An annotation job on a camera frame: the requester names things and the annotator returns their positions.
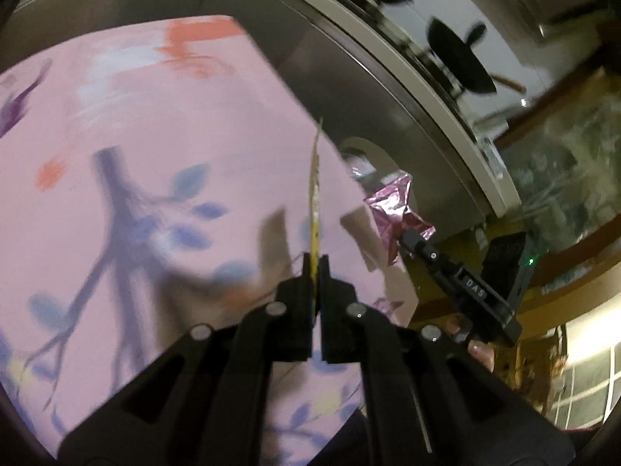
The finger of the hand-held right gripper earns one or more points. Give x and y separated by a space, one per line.
422 250

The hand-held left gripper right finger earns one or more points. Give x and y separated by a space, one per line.
326 301

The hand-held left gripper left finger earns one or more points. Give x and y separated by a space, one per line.
309 301

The pink foil wrapper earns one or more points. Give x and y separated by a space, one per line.
395 208

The yellow snack wrapper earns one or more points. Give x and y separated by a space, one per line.
315 194

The beige plastic bin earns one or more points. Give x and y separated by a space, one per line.
373 148

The person's right hand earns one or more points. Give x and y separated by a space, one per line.
482 353

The grid window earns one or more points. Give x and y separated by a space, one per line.
582 388

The black wok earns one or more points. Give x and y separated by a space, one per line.
461 58

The steel kitchen cabinet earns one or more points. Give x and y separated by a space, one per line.
315 43

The pink printed tablecloth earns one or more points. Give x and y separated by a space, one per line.
145 107

